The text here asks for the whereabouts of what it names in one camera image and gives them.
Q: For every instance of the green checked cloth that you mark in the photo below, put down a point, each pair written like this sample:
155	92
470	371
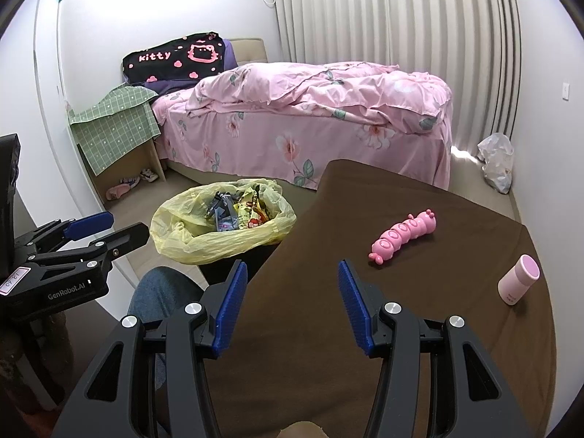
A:
114	123

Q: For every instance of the black trash bin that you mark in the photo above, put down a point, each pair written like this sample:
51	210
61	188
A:
246	264

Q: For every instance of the white striped curtain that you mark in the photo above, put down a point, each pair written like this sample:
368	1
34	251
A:
342	18

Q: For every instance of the pink slipper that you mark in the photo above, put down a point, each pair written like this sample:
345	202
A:
117	191

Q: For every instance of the black Hello Kitty pillow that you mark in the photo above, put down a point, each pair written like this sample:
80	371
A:
169	61

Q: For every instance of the person's leg in jeans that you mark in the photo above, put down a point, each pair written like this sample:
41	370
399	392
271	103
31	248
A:
159	292

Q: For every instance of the dark purple packet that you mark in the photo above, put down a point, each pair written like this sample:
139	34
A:
219	205

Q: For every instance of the wooden nightstand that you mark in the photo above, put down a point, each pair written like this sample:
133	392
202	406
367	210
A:
137	155

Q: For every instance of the pink floral duvet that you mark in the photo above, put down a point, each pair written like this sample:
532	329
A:
319	96

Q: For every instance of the white wall switch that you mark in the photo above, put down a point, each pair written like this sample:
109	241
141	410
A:
566	91

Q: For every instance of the white wardrobe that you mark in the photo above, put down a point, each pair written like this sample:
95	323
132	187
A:
32	100

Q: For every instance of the bed with pink floral sheet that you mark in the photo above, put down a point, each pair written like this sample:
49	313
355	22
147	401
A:
255	146

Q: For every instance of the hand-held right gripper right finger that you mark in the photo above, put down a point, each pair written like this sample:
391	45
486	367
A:
353	310

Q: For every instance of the yellow plastic trash bag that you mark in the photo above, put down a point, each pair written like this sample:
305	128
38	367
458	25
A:
228	244

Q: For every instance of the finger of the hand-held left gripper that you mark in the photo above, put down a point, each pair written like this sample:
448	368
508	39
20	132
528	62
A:
89	225
130	235

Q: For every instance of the white sneaker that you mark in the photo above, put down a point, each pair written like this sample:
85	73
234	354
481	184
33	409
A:
149	175
129	181

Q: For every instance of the pink cup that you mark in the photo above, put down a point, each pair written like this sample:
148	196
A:
518	280

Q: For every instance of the white plastic bag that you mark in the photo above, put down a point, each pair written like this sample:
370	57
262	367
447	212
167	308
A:
497	159

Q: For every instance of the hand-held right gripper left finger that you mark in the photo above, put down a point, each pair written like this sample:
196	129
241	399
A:
230	310

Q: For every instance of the pink caterpillar toy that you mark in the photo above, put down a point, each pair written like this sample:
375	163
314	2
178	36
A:
401	235

